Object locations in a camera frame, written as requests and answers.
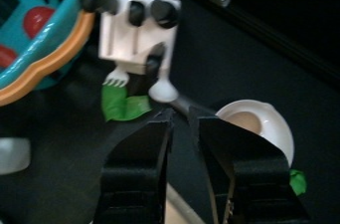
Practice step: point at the red toy tomato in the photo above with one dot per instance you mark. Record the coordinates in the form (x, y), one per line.
(38, 20)

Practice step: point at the white toy bowl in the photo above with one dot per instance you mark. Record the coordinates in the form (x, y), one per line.
(274, 125)

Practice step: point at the white plastic cup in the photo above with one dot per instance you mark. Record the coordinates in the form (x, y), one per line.
(14, 155)

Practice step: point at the white knife block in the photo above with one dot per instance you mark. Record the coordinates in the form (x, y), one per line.
(118, 40)

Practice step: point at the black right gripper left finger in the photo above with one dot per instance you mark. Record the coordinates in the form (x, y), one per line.
(132, 168)

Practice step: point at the white plastic dish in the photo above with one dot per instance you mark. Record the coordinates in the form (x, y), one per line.
(179, 208)

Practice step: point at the teal basket with orange rim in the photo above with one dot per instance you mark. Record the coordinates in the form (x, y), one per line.
(54, 39)

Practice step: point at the small green toy leaf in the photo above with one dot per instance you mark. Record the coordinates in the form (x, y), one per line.
(298, 181)

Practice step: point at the white plastic spoon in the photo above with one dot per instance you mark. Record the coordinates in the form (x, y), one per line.
(163, 91)

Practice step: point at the black frame rail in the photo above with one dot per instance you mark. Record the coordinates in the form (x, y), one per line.
(274, 32)

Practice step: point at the green toy lettuce leaf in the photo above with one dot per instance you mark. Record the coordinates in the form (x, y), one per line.
(119, 105)

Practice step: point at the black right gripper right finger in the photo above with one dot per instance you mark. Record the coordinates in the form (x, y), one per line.
(248, 175)

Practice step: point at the white plastic fork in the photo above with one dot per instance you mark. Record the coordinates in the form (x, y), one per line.
(116, 78)

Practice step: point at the red toy food piece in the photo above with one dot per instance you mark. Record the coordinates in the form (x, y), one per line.
(6, 57)

